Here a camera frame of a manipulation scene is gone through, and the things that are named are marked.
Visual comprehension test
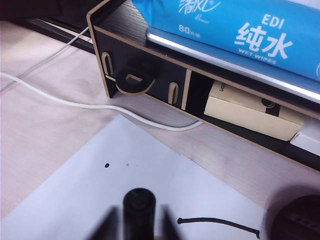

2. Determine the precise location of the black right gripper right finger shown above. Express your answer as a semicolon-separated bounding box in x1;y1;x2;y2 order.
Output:
156;204;187;240

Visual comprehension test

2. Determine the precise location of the black round lid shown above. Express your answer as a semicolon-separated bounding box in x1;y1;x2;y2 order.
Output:
271;194;320;240

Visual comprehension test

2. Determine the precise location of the black wooden desk organizer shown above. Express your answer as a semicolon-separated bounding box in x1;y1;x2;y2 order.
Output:
86;0;320;173

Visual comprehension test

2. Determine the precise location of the blue wet wipes pack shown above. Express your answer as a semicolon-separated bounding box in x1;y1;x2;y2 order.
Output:
131;0;320;82

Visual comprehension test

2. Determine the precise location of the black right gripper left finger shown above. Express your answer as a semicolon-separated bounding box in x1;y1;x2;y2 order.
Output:
92;206;126;240

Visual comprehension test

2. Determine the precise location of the thin white cable with connector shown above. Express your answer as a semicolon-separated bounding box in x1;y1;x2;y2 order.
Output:
0;26;90;93

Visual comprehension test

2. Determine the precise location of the thick white cable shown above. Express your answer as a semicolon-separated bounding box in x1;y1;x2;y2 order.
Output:
0;72;203;131

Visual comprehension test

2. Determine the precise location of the white paper sheet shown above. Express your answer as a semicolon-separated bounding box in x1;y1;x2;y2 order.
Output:
0;114;267;240

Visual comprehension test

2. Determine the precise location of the beige cardboard box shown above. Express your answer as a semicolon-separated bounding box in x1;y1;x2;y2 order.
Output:
203;80;305;141

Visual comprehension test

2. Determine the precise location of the flat white box Apple logo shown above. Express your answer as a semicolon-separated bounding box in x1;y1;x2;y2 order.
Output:
289;122;320;157

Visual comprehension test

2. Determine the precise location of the black marker with barcode label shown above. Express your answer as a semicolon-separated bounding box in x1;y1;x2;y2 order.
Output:
122;187;157;240

